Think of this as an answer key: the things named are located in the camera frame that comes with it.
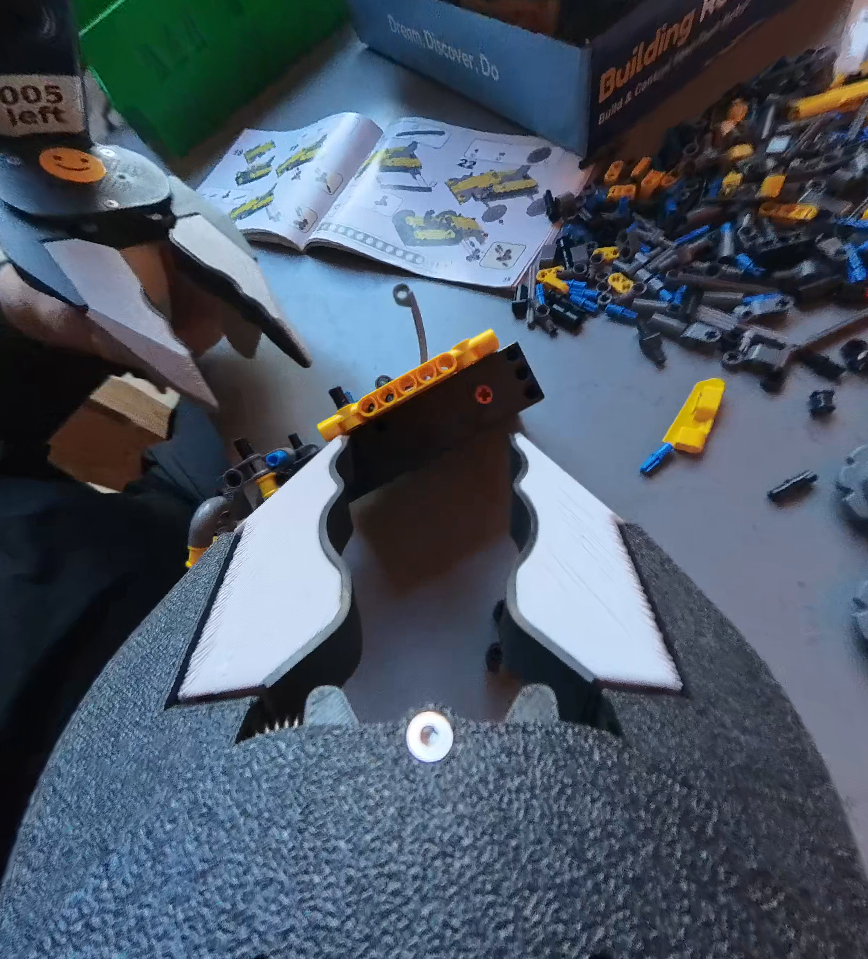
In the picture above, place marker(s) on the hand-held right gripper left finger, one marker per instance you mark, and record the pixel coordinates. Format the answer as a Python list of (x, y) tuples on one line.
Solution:
[(269, 599)]

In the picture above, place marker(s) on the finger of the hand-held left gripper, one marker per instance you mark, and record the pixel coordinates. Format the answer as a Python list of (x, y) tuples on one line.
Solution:
[(239, 277), (119, 300)]

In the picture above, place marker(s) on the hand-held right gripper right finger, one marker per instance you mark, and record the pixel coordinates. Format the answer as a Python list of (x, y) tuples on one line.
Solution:
[(591, 599)]

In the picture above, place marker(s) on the yellow black toy vehicle model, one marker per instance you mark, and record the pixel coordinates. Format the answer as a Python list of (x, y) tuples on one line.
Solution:
[(441, 408)]

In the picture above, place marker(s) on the grey desk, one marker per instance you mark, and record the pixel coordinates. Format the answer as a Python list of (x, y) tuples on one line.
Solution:
[(629, 569)]

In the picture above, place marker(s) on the person's left hand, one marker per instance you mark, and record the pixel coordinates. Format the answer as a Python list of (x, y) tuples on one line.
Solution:
[(52, 330)]

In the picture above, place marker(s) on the blue pin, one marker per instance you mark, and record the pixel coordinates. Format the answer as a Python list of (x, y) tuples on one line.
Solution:
[(655, 458)]

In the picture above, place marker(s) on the white instruction booklet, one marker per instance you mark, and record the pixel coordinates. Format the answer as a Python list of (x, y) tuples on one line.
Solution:
[(404, 240)]

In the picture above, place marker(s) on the green plastic bin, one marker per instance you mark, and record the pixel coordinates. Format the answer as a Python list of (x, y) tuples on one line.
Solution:
[(202, 67)]

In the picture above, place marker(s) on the yellow panel piece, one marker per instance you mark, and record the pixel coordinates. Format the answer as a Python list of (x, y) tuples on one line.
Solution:
[(692, 419)]

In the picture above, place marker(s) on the person's dark clothed body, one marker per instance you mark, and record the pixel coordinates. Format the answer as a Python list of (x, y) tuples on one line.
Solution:
[(44, 599)]

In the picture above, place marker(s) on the black pin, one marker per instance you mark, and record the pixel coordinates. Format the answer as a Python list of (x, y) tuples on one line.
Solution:
[(792, 487)]

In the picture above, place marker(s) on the small black bush piece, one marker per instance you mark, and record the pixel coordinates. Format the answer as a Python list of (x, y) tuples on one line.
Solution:
[(821, 402)]

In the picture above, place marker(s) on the blue cardboard toy box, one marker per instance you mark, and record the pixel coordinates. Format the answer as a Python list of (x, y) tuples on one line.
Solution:
[(479, 67)]

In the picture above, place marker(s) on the pile of mixed brick parts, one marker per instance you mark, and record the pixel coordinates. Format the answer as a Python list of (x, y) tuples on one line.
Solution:
[(704, 240)]

